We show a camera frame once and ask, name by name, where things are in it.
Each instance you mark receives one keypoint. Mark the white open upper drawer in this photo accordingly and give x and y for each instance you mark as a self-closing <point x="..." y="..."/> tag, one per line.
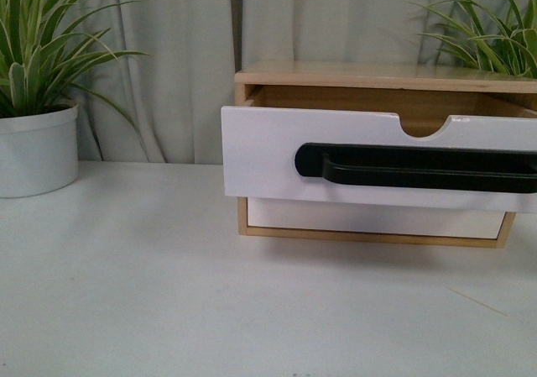
<point x="261" y="137"/>

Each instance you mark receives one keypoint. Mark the white closed lower drawer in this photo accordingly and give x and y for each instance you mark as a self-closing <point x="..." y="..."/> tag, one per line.
<point x="363" y="218"/>

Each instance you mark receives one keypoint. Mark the pale grey backdrop curtain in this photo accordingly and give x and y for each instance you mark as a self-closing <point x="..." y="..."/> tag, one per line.
<point x="171" y="94"/>

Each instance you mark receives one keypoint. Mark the white plant pot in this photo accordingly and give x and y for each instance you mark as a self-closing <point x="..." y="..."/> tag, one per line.
<point x="38" y="153"/>

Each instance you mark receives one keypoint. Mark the left green spider plant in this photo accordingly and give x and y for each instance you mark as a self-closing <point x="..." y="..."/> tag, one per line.
<point x="44" y="53"/>

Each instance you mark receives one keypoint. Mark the green spider plant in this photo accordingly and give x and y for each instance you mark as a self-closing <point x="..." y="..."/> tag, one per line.
<point x="44" y="53"/>
<point x="497" y="36"/>

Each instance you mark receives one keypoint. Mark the right green spider plant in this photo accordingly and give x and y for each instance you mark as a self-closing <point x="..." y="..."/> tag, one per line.
<point x="497" y="36"/>

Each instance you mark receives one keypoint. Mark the black drawer handle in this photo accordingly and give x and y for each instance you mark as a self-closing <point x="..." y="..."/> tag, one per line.
<point x="419" y="167"/>

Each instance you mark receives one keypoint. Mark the wooden drawer cabinet frame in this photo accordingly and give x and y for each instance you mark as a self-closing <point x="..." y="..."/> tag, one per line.
<point x="375" y="76"/>

